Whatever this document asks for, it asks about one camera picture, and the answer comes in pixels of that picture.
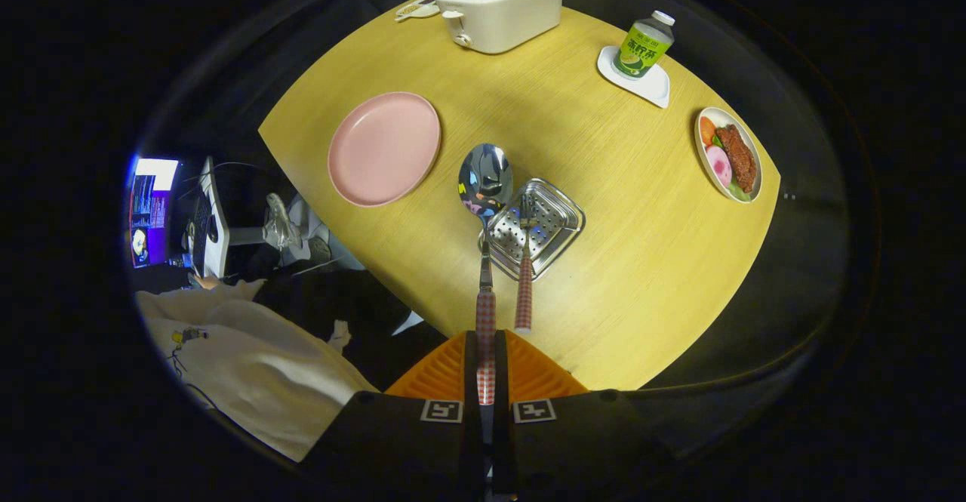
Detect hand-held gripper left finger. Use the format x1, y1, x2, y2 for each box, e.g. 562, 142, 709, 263
300, 330, 484, 497

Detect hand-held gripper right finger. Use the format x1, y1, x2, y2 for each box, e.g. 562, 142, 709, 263
493, 330, 676, 497

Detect fork with checked handle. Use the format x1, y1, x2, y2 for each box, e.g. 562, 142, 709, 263
515, 192, 538, 334

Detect spoon with checked handle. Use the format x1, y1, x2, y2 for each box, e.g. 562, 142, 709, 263
457, 143, 515, 446

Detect perforated metal basket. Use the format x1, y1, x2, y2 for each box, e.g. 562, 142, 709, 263
478, 178, 586, 282

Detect white cloth garment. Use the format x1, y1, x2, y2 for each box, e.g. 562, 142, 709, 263
136, 279, 380, 463

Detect clear plastic bag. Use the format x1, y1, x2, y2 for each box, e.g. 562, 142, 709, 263
263, 192, 312, 252

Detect pink plate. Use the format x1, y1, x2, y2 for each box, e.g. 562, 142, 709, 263
328, 92, 442, 208

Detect white framed screen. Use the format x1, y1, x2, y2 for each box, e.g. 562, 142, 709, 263
187, 156, 231, 280

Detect white plate of food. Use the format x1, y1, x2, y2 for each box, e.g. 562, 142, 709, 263
694, 106, 764, 205

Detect white coaster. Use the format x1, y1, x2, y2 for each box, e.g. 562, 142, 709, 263
597, 45, 671, 109

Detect white toaster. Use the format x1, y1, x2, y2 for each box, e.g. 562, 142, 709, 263
435, 0, 564, 55

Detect lit computer monitor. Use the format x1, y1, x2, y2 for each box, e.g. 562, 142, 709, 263
128, 157, 180, 269

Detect green label drink bottle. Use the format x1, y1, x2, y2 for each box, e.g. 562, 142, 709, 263
612, 11, 675, 80

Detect white divided sauce dish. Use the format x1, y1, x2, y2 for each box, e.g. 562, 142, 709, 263
395, 0, 441, 23

